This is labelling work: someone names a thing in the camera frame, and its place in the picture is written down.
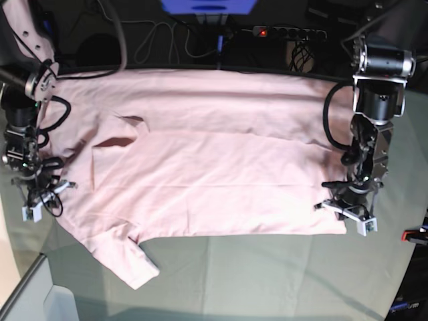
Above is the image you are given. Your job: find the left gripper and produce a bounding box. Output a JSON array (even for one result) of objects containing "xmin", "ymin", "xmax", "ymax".
[{"xmin": 314, "ymin": 179, "xmax": 383, "ymax": 237}]

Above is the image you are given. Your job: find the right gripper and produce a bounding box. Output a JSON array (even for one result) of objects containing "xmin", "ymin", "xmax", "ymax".
[{"xmin": 11, "ymin": 156, "xmax": 76, "ymax": 223}]

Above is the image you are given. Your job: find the pink t-shirt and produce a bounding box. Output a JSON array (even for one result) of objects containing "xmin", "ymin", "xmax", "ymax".
[{"xmin": 43, "ymin": 70, "xmax": 346, "ymax": 289}]

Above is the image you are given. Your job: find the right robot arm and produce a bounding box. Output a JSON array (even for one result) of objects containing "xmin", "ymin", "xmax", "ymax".
[{"xmin": 1, "ymin": 1, "xmax": 75, "ymax": 222}]

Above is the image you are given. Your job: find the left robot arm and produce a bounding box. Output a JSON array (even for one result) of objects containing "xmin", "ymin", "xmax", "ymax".
[{"xmin": 315, "ymin": 1, "xmax": 427, "ymax": 236}]

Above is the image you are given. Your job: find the red black clamp right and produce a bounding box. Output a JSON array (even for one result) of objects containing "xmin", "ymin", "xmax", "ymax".
[{"xmin": 401, "ymin": 226, "xmax": 428, "ymax": 246}]

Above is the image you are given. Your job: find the red black clamp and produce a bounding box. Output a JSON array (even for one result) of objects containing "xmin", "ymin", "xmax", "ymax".
[
  {"xmin": 216, "ymin": 34, "xmax": 224, "ymax": 70},
  {"xmin": 401, "ymin": 226, "xmax": 428, "ymax": 246}
]

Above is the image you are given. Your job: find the grey-green table cloth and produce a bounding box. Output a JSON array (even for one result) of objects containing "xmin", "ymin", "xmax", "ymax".
[{"xmin": 1, "ymin": 91, "xmax": 427, "ymax": 320}]

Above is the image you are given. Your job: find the white plastic bin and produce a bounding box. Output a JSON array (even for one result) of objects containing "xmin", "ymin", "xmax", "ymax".
[{"xmin": 43, "ymin": 285, "xmax": 80, "ymax": 321}]

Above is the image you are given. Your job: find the black power strip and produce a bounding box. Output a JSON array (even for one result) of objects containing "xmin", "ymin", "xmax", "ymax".
[{"xmin": 252, "ymin": 26, "xmax": 328, "ymax": 41}]

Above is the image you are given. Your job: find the red black clamp centre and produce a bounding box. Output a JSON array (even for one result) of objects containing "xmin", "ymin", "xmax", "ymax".
[{"xmin": 216, "ymin": 34, "xmax": 224, "ymax": 70}]

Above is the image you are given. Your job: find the white cable loop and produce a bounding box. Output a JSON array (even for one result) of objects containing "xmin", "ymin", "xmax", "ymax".
[{"xmin": 100, "ymin": 0, "xmax": 201, "ymax": 66}]

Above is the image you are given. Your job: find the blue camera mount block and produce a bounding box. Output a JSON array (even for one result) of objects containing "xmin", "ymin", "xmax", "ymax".
[{"xmin": 161, "ymin": 0, "xmax": 257, "ymax": 15}]

